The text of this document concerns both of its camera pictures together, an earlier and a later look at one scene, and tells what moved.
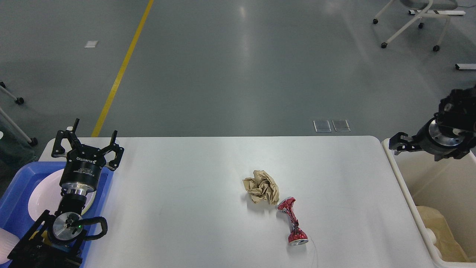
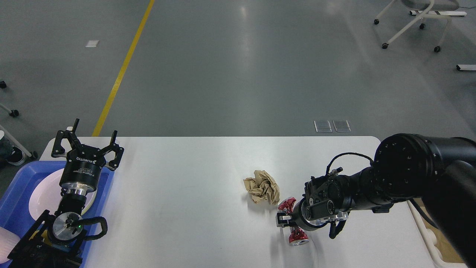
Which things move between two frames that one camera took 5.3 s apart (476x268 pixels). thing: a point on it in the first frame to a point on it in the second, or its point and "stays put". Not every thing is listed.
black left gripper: [81, 171] stays put
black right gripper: [443, 143] to [298, 218]
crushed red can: [297, 236] stays put
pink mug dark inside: [8, 241] stays put
